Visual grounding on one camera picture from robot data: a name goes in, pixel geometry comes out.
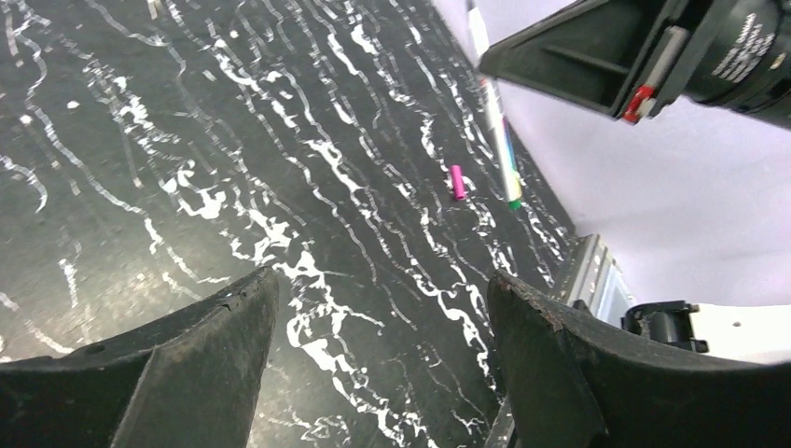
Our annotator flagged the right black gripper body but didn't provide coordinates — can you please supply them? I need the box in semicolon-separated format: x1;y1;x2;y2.
620;1;790;129

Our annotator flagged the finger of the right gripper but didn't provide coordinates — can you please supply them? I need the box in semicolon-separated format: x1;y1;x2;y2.
479;0;665;117

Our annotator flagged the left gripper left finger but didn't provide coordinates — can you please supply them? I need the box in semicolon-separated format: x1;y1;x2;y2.
1;267;280;447

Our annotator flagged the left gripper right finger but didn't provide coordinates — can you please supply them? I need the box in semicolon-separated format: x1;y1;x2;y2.
487;271;790;447

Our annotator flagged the green white marker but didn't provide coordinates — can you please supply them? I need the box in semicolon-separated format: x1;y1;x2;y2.
465;0;522;209

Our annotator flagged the magenta pen cap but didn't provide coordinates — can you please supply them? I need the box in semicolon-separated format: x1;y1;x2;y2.
449;164;466;201

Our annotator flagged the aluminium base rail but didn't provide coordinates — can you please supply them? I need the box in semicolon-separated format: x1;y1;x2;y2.
554;233;636;329

